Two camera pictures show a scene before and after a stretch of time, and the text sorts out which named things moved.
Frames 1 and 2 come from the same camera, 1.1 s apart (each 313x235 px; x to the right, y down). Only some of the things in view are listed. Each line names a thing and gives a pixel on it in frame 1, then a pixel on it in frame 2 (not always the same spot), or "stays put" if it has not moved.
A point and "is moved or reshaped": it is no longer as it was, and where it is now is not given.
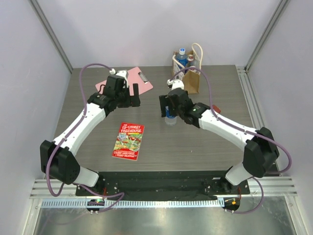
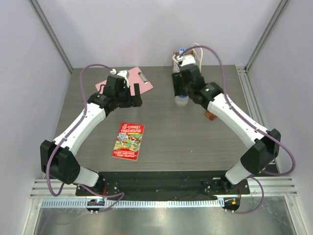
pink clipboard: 136,76 stays put
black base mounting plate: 168,185 stays put
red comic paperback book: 128,142 stays put
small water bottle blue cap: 169,119 is moved or reshaped
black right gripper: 169,104 to 181,83
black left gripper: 127,98 stays put
